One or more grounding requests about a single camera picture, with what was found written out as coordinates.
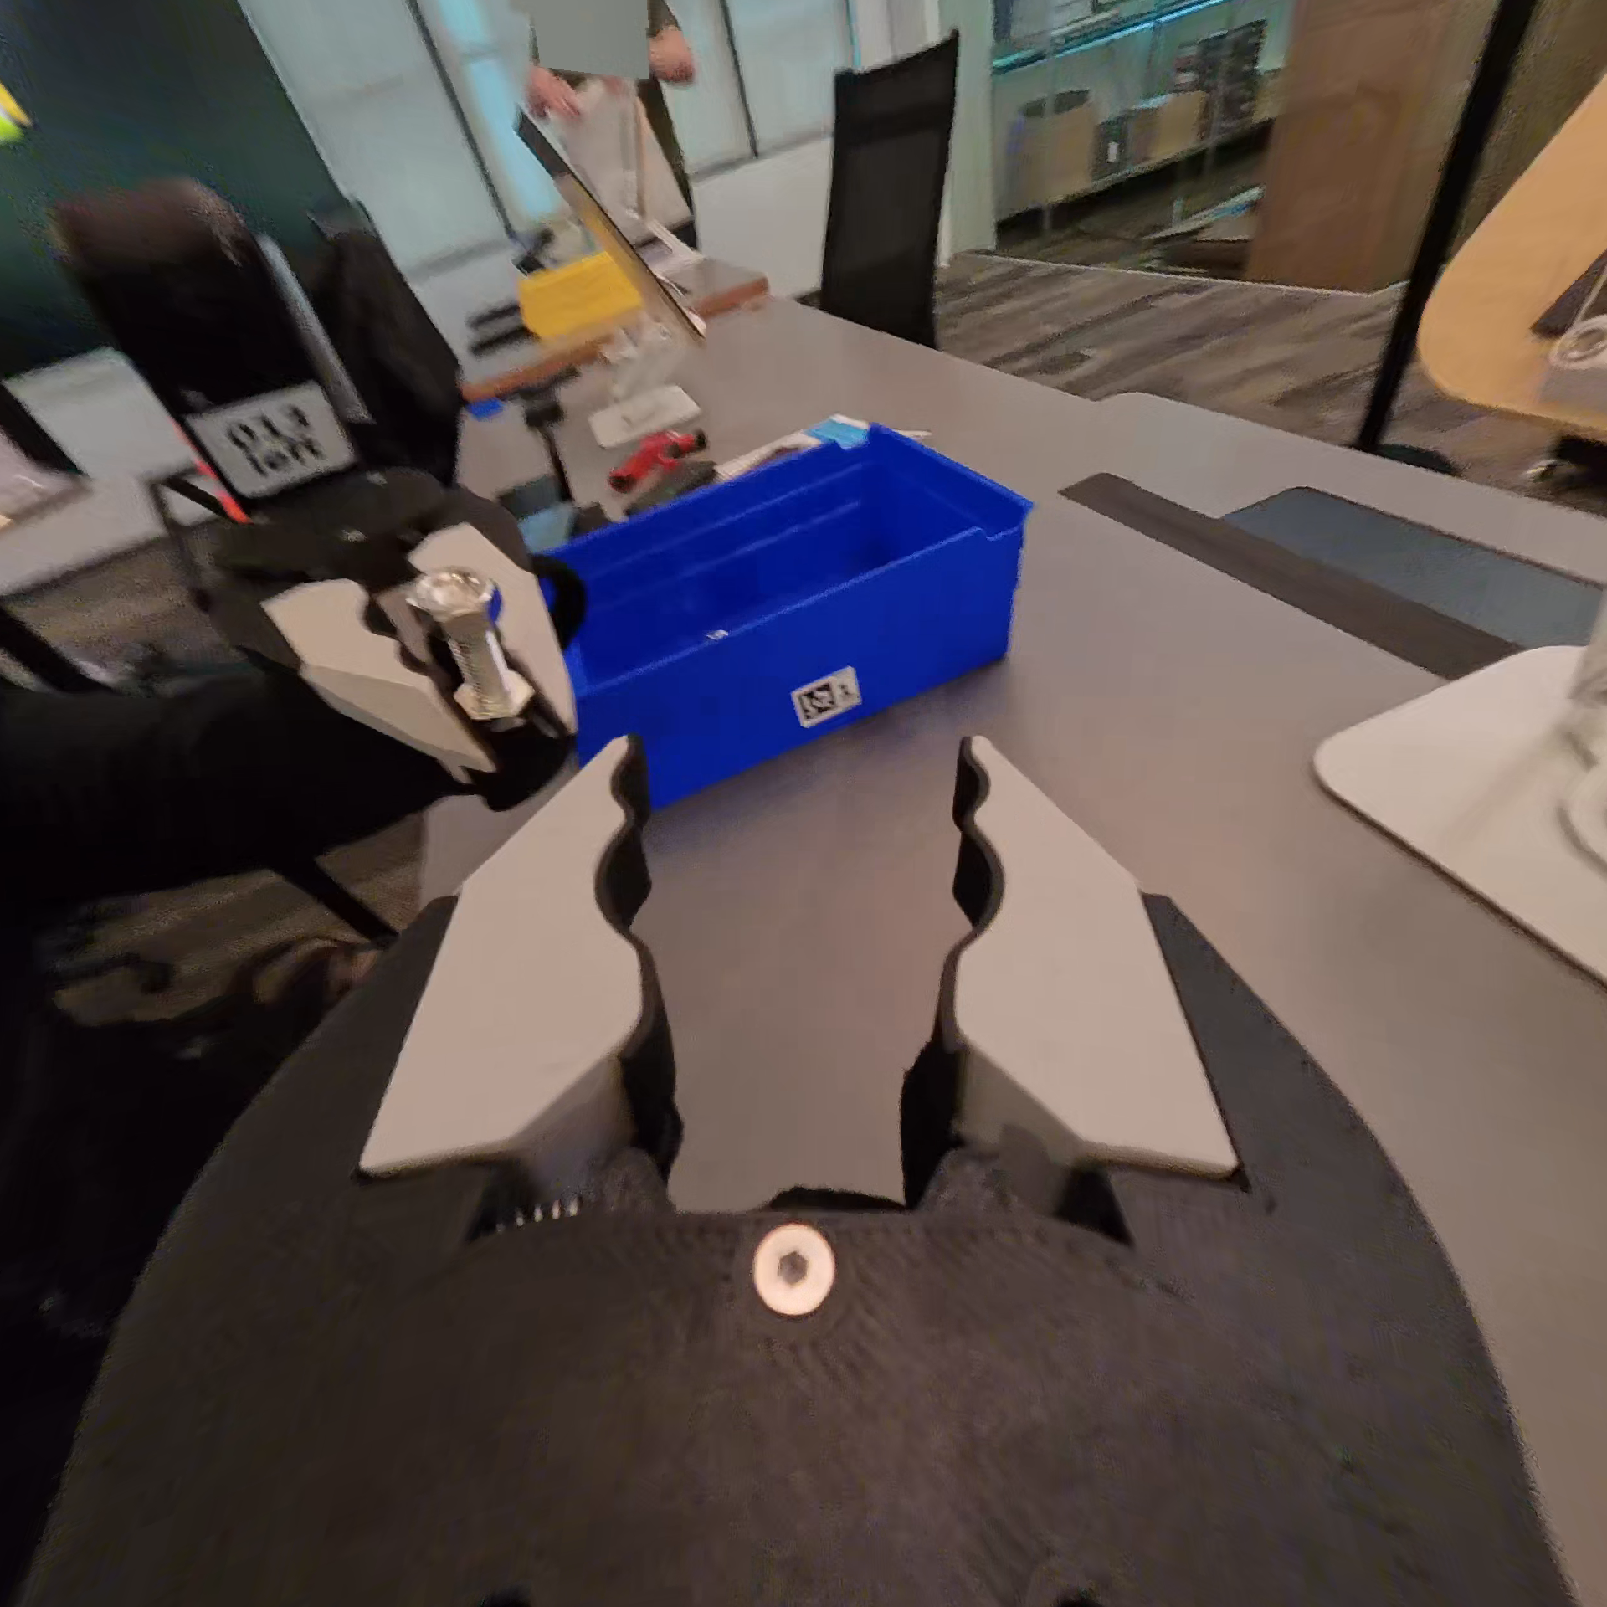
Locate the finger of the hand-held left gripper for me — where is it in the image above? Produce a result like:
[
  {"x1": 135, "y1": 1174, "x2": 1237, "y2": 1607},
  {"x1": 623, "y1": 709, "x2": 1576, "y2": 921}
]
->
[
  {"x1": 259, "y1": 577, "x2": 499, "y2": 772},
  {"x1": 405, "y1": 521, "x2": 579, "y2": 738}
]

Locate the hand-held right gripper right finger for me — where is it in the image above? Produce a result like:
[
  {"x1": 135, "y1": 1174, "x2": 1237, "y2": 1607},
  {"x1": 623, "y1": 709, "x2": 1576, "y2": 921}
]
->
[{"x1": 900, "y1": 736, "x2": 1241, "y2": 1204}]

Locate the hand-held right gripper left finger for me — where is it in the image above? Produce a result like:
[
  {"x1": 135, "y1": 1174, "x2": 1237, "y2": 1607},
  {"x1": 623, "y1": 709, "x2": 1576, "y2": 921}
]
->
[{"x1": 357, "y1": 736, "x2": 688, "y2": 1204}]

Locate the blue plastic bin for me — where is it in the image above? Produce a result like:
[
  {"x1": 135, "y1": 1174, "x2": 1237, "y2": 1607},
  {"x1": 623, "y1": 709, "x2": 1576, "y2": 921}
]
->
[{"x1": 533, "y1": 424, "x2": 1036, "y2": 812}]

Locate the person's left hand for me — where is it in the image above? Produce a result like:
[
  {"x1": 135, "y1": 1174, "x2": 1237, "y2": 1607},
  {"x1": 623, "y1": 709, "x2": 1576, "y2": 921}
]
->
[{"x1": 248, "y1": 674, "x2": 575, "y2": 845}]

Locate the black hammer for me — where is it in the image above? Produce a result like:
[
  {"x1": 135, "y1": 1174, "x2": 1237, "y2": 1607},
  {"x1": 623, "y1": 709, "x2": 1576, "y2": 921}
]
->
[{"x1": 520, "y1": 391, "x2": 579, "y2": 504}]

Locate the red and black tool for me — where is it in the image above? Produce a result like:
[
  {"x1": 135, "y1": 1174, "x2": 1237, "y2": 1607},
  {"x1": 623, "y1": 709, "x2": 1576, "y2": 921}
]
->
[{"x1": 608, "y1": 428, "x2": 711, "y2": 491}]

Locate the black table leg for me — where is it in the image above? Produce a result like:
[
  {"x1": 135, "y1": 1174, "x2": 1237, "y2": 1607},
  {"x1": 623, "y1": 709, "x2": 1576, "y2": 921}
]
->
[{"x1": 280, "y1": 850, "x2": 397, "y2": 944}]

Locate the white stand with tilted board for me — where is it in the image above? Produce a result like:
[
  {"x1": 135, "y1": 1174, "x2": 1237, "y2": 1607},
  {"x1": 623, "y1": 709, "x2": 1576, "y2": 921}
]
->
[{"x1": 514, "y1": 106, "x2": 711, "y2": 451}]

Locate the small yellow bin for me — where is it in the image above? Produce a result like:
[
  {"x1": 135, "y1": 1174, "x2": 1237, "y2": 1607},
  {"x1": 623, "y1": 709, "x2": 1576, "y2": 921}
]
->
[{"x1": 516, "y1": 250, "x2": 644, "y2": 342}]

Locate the blue printed paper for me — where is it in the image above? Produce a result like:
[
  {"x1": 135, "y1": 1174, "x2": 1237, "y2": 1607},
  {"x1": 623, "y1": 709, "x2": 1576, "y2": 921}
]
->
[{"x1": 715, "y1": 414, "x2": 937, "y2": 479}]

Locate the wooden background desk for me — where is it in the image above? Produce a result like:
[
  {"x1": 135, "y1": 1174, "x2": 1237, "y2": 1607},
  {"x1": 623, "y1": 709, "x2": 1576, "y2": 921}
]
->
[{"x1": 456, "y1": 255, "x2": 770, "y2": 403}]

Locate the white stand with clear arms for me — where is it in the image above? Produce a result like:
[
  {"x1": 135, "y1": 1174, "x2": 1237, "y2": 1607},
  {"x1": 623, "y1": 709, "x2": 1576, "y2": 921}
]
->
[{"x1": 1313, "y1": 68, "x2": 1607, "y2": 988}]

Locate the black mesh office chair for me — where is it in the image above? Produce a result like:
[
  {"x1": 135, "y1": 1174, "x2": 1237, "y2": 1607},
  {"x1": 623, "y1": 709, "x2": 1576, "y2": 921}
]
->
[{"x1": 818, "y1": 30, "x2": 963, "y2": 351}]

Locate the storage shelf with boxes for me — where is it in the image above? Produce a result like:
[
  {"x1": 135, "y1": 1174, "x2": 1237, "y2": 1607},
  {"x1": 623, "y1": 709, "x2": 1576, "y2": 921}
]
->
[{"x1": 990, "y1": 0, "x2": 1294, "y2": 242}]

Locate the white flat device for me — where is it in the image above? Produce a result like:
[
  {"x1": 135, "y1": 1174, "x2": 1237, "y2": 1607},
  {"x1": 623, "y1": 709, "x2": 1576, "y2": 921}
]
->
[{"x1": 1545, "y1": 313, "x2": 1607, "y2": 418}]

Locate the black tripod pole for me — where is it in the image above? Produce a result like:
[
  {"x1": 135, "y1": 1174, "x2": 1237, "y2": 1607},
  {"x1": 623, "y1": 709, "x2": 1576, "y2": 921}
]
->
[{"x1": 1352, "y1": 0, "x2": 1541, "y2": 481}]

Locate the large black wall screen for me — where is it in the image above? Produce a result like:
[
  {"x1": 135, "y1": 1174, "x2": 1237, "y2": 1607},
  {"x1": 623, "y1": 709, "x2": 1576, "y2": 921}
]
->
[{"x1": 0, "y1": 0, "x2": 345, "y2": 378}]

